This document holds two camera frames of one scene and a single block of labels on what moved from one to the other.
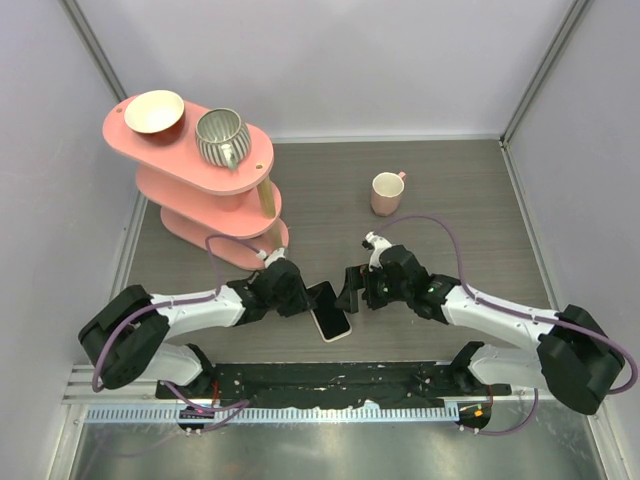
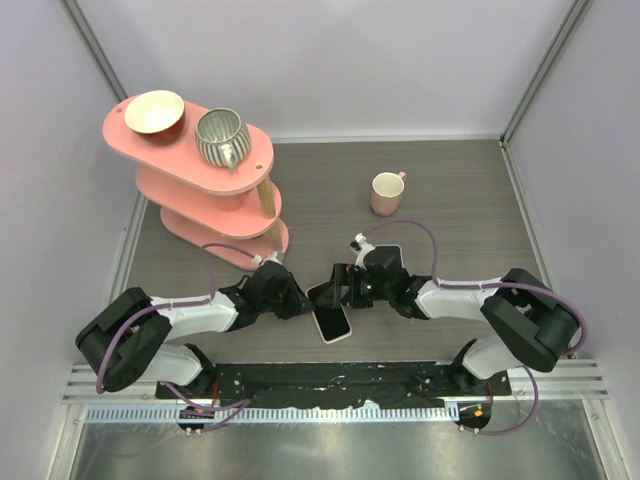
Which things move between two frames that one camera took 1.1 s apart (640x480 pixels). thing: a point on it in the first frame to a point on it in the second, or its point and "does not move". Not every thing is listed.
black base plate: [332, 384] does not move
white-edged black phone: [332, 322] does not move
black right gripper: [356, 278] to [343, 275]
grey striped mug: [221, 137] does not move
